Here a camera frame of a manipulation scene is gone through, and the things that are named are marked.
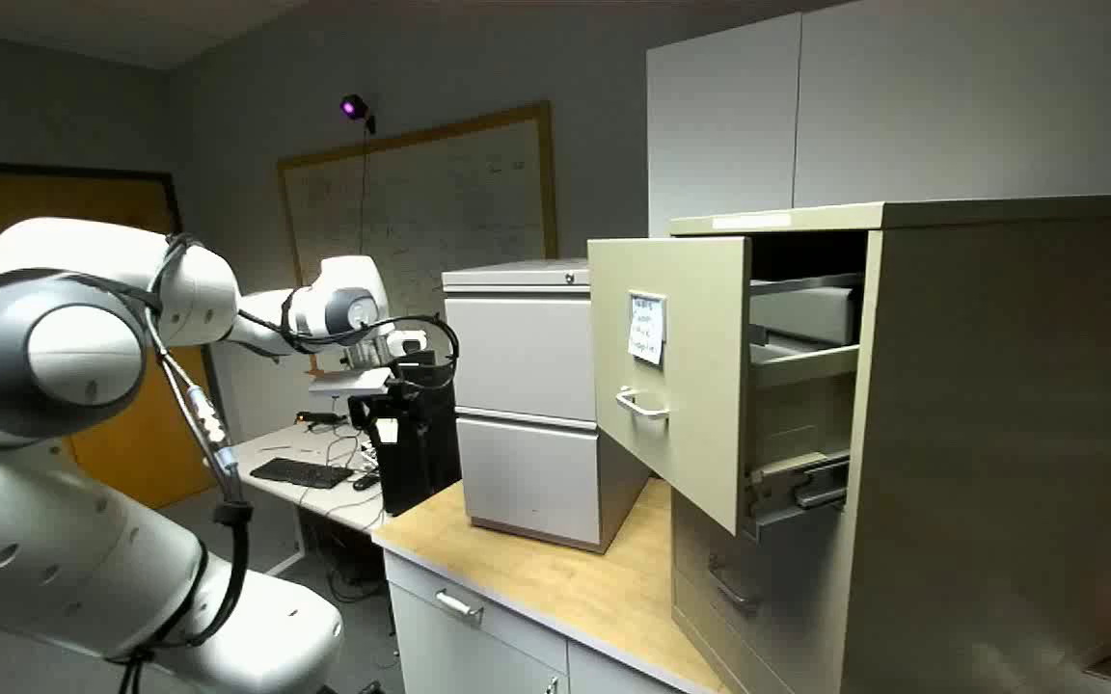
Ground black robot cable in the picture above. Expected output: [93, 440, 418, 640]
[114, 230, 259, 694]

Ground wooden door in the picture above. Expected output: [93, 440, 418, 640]
[0, 158, 218, 513]

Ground gray metal filing cabinet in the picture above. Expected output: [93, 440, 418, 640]
[437, 260, 653, 554]

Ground wood framed whiteboard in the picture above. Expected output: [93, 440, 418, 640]
[275, 101, 563, 320]

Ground white office desk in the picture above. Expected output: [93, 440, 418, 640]
[226, 422, 393, 541]

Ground white wall cabinet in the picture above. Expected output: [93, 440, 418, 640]
[644, 0, 1111, 242]

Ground beige cabinet drawer with label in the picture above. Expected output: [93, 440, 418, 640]
[587, 230, 871, 541]

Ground white counter base cabinet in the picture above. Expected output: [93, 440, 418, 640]
[376, 543, 682, 694]

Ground beige drawer without label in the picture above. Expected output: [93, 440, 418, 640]
[667, 491, 846, 694]

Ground beige metal filing cabinet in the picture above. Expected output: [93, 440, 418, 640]
[667, 191, 1111, 694]

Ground black keyboard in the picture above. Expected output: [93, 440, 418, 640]
[245, 457, 360, 495]

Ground camera with purple light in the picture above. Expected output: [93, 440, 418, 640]
[334, 88, 383, 138]

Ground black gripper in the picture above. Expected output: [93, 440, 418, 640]
[348, 383, 464, 520]

